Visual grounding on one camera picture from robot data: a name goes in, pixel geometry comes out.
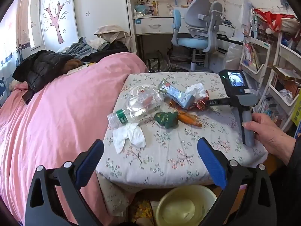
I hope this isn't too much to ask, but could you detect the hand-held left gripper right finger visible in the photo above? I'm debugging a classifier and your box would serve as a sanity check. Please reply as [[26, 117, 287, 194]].
[[197, 137, 277, 226]]

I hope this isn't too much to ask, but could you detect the white desk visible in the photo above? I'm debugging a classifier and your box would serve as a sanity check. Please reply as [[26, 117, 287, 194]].
[[128, 0, 236, 53]]

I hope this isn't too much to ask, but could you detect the pink curtain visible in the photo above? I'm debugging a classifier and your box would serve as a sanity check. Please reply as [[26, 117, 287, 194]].
[[14, 0, 32, 50]]

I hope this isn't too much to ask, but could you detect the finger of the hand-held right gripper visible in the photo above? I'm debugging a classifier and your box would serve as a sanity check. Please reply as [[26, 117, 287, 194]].
[[206, 98, 232, 107]]

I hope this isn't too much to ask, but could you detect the person's right hand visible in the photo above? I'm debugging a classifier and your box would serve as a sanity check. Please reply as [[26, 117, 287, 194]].
[[242, 112, 297, 166]]

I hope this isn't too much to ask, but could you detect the red snack bag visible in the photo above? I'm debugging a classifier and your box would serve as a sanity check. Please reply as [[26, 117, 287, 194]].
[[193, 91, 211, 111]]

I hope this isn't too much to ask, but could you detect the orange carrot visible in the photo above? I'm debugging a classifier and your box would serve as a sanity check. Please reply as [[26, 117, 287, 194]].
[[176, 109, 203, 128]]

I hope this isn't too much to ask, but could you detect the clear storage bag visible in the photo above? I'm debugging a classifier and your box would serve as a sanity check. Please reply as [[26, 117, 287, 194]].
[[146, 49, 172, 73]]

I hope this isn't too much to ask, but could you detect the green packet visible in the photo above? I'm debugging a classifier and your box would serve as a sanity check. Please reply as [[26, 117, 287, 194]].
[[154, 111, 179, 129]]

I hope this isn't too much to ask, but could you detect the floral tablecloth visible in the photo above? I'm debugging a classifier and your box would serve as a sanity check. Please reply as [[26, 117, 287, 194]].
[[96, 72, 268, 217]]

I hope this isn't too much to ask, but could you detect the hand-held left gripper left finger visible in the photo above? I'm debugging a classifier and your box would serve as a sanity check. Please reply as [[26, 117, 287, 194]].
[[25, 139, 104, 226]]

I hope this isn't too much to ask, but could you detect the clear plastic bottle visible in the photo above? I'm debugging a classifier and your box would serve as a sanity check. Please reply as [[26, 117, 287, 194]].
[[107, 92, 164, 126]]

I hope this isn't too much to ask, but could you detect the yellow plastic basin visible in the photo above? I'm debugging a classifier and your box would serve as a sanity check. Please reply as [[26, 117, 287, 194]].
[[155, 185, 218, 226]]

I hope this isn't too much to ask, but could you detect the brown plush toy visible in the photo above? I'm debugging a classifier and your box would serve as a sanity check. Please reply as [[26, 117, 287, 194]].
[[63, 59, 84, 72]]

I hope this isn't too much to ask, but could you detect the white plastic bag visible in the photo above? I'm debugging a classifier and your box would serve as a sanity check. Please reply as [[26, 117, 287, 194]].
[[226, 43, 244, 74]]

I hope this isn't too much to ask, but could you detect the white desk drawer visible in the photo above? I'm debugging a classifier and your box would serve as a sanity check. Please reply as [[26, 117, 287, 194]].
[[134, 18, 176, 34]]

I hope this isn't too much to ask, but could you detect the clear plastic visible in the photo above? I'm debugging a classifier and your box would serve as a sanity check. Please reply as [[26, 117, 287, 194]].
[[130, 85, 151, 97]]

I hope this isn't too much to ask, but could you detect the cartoon printed bedding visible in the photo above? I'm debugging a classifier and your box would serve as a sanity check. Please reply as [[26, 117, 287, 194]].
[[0, 52, 24, 106]]

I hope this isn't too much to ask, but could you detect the white book rack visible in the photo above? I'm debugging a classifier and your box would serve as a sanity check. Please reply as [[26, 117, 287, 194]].
[[240, 36, 271, 83], [268, 31, 301, 132]]

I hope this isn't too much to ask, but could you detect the beige cloth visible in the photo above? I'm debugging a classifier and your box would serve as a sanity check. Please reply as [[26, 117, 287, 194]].
[[94, 26, 131, 50]]

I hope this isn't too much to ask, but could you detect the pile of denim clothes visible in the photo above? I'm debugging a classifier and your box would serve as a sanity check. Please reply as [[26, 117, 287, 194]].
[[58, 37, 109, 60]]

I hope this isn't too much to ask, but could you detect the blue snack packet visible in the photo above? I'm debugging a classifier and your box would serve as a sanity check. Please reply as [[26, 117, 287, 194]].
[[157, 79, 195, 110]]

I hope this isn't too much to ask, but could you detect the pink blanket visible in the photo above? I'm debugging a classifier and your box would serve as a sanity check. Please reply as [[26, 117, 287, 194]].
[[0, 52, 148, 226]]

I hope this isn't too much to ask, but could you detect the yellow booklet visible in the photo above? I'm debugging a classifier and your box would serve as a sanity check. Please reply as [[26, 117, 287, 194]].
[[66, 62, 96, 76]]

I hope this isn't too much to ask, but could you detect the white tissue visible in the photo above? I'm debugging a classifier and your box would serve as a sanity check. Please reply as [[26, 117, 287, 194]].
[[185, 83, 208, 99], [112, 122, 147, 153]]

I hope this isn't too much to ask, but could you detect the black puffer jacket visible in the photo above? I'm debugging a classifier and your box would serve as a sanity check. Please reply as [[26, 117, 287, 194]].
[[12, 50, 73, 104]]

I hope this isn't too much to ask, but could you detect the blue grey desk chair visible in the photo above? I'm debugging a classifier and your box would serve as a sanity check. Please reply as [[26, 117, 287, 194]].
[[171, 0, 223, 70]]

